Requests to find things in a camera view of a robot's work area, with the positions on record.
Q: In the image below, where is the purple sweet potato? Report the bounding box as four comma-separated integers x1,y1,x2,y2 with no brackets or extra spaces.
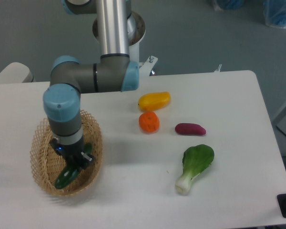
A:
175,123,206,136

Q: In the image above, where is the blue plastic bag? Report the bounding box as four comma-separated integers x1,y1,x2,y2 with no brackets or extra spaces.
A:
263,0,286,29

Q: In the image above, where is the woven wicker basket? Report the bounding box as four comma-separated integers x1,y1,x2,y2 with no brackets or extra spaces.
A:
30,110,103,197

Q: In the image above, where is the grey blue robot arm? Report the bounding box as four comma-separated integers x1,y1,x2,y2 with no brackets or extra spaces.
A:
43,0,139,170

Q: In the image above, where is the orange tangerine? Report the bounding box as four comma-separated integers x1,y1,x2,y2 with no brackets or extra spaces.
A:
139,111,160,133

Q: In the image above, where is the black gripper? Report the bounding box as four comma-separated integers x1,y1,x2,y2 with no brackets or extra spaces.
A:
50,137,95,172

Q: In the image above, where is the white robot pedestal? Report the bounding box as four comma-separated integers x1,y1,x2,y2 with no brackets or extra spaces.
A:
92,11,158,77

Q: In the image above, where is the dark green cucumber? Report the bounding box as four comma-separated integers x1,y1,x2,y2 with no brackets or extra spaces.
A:
54,143,93,189

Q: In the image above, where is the yellow mango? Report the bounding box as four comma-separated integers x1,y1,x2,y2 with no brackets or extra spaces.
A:
138,92,171,111

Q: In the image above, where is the green bok choy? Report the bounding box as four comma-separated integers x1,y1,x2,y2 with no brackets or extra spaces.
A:
175,144,215,195

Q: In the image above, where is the white chair armrest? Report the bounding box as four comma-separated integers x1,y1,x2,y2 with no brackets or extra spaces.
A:
0,62,36,84

